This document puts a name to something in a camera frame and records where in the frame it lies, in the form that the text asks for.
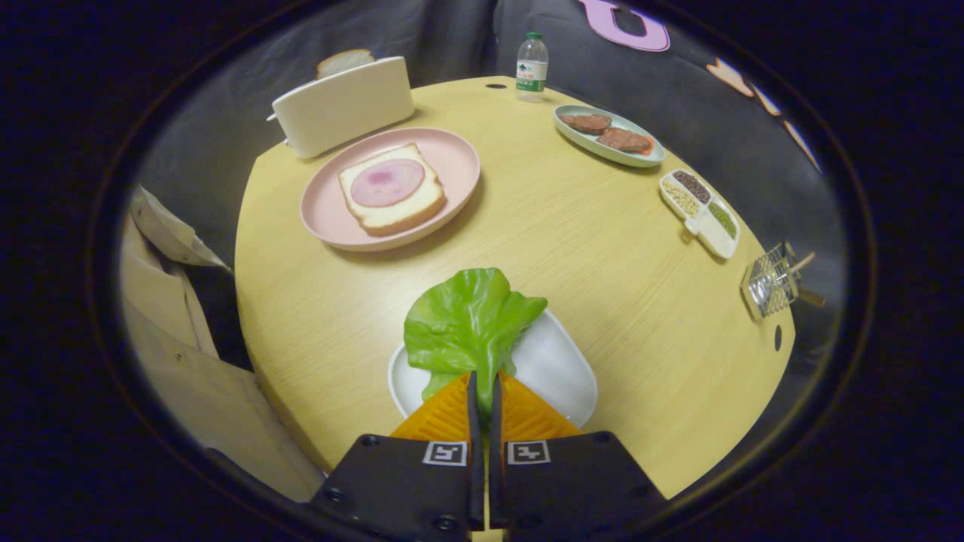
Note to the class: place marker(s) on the pink ham slice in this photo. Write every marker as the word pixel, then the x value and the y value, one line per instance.
pixel 388 183

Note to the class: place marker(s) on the pale green oval plate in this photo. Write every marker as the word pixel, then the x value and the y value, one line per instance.
pixel 587 147

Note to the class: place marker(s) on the brown meat patty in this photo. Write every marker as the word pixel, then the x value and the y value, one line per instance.
pixel 587 123
pixel 625 141

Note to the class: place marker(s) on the wooden stick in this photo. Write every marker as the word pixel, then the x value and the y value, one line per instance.
pixel 813 298
pixel 802 263

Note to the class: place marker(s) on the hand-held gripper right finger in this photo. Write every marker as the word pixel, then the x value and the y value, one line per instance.
pixel 495 470

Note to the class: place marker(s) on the plain bread slice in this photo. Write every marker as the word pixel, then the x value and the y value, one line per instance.
pixel 343 62

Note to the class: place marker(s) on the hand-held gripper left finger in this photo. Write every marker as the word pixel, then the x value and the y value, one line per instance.
pixel 475 470

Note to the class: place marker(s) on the clear plastic water bottle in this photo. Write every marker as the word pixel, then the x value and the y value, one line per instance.
pixel 532 75

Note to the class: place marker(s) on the white three-compartment condiment dish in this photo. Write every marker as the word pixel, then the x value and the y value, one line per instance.
pixel 717 241

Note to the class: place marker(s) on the pink round plate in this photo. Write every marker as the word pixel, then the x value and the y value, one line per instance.
pixel 324 203

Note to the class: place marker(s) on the white plate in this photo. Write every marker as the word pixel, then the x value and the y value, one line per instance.
pixel 550 369

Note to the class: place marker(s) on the clear square glass container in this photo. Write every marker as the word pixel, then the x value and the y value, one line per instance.
pixel 768 286

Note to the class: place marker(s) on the white toaster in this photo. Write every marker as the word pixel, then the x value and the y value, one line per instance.
pixel 339 105

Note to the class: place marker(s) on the bread slice under ham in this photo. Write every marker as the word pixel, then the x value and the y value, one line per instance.
pixel 399 216

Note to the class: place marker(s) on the green lettuce leaf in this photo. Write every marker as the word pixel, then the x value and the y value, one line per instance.
pixel 467 324

